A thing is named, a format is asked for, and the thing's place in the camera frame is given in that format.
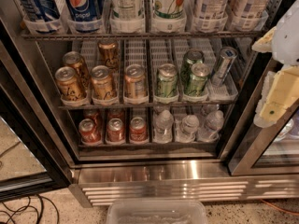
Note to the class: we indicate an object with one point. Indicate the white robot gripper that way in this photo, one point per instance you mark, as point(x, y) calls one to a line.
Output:
point(287, 41)

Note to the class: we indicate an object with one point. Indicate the white 7up can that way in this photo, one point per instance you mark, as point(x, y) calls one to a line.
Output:
point(127, 10)
point(168, 9)

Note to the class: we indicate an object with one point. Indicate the silver slim can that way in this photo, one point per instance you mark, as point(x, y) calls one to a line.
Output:
point(222, 66)

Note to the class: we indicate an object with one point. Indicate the white labelled can far right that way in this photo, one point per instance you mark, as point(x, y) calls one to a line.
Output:
point(249, 9)

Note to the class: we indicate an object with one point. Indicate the white labelled can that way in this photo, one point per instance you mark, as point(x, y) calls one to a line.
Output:
point(209, 9)
point(249, 9)

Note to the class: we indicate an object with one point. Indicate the green can front right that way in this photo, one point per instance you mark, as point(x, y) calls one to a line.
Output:
point(198, 76)

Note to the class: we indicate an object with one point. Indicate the green can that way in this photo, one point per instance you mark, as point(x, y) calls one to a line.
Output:
point(190, 57)
point(167, 79)
point(198, 76)

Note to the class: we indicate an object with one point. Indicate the green can back right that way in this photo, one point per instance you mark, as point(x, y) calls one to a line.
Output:
point(190, 57)

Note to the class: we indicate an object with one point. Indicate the right glass fridge door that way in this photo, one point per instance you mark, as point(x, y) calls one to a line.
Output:
point(249, 149)

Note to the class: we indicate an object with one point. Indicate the glass fridge door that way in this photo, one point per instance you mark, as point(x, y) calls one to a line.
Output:
point(30, 162)
point(249, 149)

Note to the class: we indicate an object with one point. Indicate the green can centre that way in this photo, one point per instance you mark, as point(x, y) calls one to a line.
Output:
point(167, 79)

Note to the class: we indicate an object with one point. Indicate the gold can column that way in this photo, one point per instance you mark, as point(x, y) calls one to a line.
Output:
point(135, 81)
point(103, 83)

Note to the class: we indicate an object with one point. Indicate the red can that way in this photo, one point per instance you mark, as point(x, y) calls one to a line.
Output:
point(115, 130)
point(89, 131)
point(138, 129)

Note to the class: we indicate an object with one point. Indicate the gold can back centre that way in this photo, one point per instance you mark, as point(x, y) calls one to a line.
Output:
point(109, 51)

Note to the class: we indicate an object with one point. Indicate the gold can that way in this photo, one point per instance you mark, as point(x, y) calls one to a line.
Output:
point(69, 84)
point(76, 61)
point(109, 51)

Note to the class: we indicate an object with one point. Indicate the red can front left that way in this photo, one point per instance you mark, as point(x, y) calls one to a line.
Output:
point(89, 131)

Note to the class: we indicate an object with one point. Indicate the blue pepsi can front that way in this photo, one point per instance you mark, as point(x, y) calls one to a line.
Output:
point(84, 10)

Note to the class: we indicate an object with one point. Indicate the blue pepsi can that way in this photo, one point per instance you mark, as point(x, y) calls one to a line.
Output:
point(84, 10)
point(41, 10)

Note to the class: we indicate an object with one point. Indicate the gold can back left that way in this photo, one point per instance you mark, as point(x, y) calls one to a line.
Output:
point(76, 61)

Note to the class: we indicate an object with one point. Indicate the gold can front left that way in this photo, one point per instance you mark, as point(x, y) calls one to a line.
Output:
point(69, 84)

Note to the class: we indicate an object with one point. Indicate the steel fridge bottom grille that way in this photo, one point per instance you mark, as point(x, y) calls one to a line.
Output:
point(176, 180)

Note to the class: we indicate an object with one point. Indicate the blue pepsi can left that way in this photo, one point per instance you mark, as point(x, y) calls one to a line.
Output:
point(41, 10)

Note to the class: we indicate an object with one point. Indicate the left glass fridge door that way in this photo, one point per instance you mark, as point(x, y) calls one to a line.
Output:
point(30, 162)

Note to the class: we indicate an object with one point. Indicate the clear water bottle right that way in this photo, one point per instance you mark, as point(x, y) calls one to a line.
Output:
point(211, 127)

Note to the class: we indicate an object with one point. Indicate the clear water bottle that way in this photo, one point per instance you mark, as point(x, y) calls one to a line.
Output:
point(186, 129)
point(163, 127)
point(211, 127)

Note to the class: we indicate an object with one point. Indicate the clear water bottle middle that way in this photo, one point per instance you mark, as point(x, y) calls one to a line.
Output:
point(186, 129)

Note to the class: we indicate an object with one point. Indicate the clear water bottle left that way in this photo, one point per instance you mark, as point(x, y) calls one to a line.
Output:
point(163, 127)

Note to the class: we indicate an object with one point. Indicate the clear plastic bin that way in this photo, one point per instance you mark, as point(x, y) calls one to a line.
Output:
point(156, 211)

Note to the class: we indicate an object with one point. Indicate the top wire shelf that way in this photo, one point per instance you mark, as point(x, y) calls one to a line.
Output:
point(150, 36)

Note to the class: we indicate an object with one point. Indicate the wire shelf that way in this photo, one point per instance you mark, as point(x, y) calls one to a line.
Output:
point(150, 36)
point(68, 107)

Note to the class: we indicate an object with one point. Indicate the middle wire shelf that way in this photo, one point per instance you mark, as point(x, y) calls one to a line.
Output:
point(68, 107)

